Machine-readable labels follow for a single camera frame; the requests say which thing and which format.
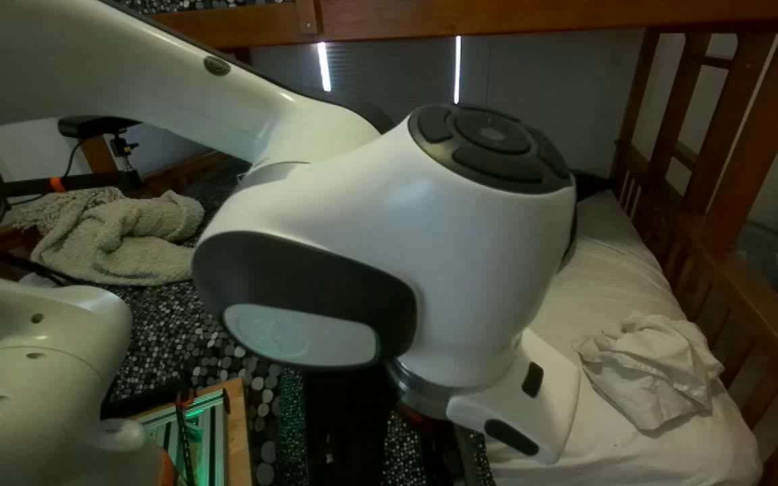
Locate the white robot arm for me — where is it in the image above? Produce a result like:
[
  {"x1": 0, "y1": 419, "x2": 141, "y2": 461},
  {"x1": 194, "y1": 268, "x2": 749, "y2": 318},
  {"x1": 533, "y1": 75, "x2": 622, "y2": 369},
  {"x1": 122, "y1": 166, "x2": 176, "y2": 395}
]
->
[{"x1": 0, "y1": 0, "x2": 581, "y2": 463}]

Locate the black white dotted blanket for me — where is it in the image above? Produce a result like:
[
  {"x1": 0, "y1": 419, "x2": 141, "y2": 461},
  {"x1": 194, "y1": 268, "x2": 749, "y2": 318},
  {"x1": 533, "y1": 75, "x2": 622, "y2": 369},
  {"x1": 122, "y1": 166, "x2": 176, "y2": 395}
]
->
[{"x1": 102, "y1": 281, "x2": 495, "y2": 486}]

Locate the wooden framed box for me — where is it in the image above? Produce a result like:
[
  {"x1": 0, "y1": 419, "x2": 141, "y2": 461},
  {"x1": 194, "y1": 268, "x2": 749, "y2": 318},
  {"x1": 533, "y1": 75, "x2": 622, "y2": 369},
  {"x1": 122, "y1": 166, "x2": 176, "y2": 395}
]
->
[{"x1": 134, "y1": 380, "x2": 252, "y2": 486}]

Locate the beige towel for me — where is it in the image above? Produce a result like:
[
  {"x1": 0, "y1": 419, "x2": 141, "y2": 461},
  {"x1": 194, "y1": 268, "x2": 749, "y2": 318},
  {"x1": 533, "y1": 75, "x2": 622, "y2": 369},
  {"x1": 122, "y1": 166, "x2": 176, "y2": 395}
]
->
[{"x1": 6, "y1": 185, "x2": 205, "y2": 287}]

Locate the crumpled white cloth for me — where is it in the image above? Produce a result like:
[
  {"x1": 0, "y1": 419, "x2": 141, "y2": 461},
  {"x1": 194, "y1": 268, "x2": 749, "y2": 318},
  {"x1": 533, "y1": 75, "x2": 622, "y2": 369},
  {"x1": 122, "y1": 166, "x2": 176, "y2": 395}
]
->
[{"x1": 576, "y1": 312, "x2": 725, "y2": 435}]

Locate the black clamp stand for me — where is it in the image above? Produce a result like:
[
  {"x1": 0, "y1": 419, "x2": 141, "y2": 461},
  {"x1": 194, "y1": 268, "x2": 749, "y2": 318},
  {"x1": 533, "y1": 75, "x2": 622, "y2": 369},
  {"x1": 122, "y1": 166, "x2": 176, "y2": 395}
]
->
[{"x1": 0, "y1": 115, "x2": 141, "y2": 225}]

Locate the wooden bunk bed frame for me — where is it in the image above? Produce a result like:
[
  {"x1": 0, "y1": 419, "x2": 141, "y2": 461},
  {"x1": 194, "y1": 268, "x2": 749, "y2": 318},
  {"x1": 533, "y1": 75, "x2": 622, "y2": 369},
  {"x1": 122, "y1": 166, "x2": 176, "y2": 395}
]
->
[{"x1": 156, "y1": 0, "x2": 778, "y2": 486}]

